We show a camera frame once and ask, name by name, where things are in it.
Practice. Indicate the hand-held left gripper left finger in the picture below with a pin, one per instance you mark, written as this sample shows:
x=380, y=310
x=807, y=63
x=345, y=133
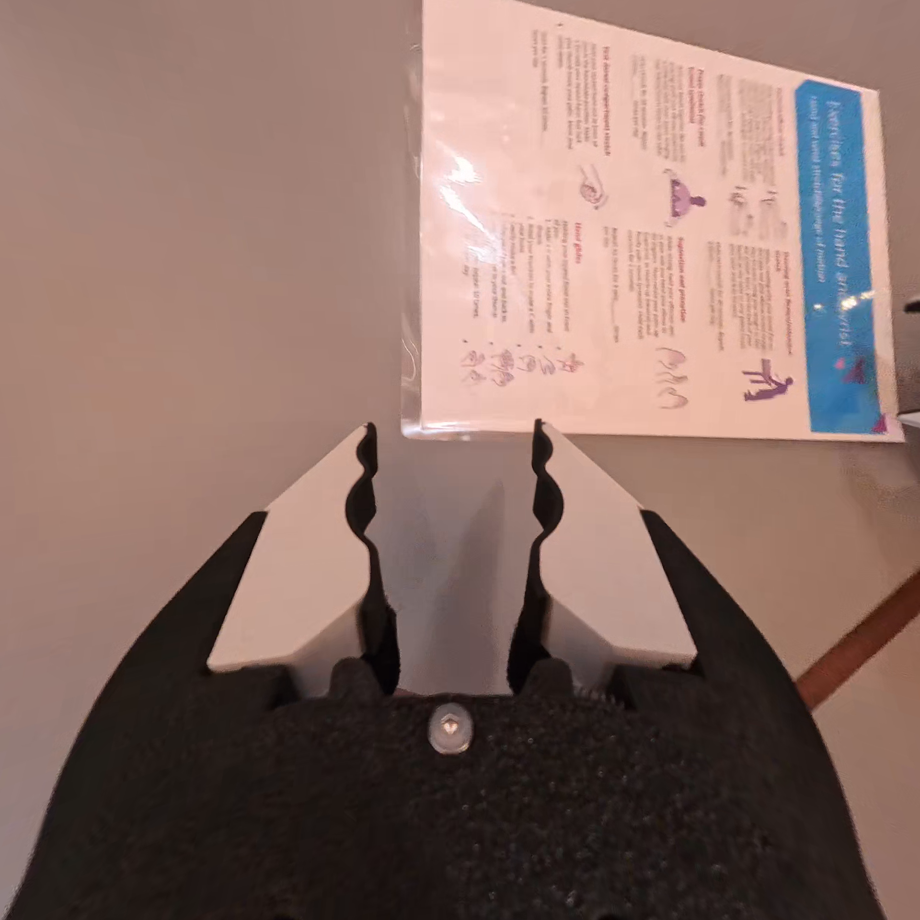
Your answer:
x=302, y=575

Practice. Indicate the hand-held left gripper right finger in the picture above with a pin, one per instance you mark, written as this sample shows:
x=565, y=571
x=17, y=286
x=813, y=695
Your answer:
x=611, y=575

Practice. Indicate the clear plastic sleeve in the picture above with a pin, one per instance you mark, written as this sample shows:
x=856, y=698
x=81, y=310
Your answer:
x=411, y=215

